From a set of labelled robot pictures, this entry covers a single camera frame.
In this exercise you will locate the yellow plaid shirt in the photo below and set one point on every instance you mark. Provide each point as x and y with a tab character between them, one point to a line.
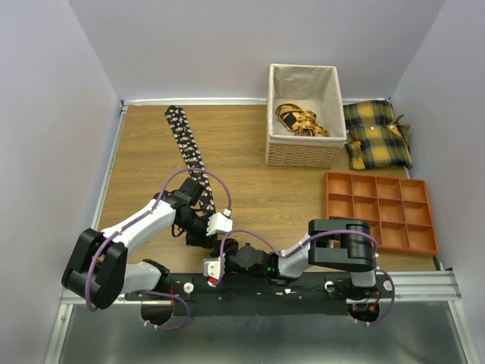
375	136

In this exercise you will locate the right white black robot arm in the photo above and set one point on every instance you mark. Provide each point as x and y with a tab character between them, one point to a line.
344	245

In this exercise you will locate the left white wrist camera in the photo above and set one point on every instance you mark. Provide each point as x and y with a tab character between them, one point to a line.
219	223

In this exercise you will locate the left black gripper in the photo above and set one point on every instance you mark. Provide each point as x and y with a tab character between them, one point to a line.
201	240

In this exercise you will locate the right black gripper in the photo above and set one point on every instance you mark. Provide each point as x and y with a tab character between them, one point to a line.
229	245

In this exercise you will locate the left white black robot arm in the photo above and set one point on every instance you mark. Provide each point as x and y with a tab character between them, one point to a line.
98	270

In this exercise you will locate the aluminium frame rail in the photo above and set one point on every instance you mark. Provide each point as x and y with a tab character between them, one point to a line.
409	286

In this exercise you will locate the orange patterned tie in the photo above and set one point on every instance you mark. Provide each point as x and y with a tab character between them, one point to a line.
302	122

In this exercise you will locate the wicker basket with liner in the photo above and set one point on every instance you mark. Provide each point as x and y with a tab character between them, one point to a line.
316	88

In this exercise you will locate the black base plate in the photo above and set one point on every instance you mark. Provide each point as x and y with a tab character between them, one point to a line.
209	305

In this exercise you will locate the black floral tie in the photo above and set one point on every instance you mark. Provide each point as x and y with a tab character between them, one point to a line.
187	145

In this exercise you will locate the orange compartment tray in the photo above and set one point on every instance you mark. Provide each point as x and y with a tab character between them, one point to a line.
397	210

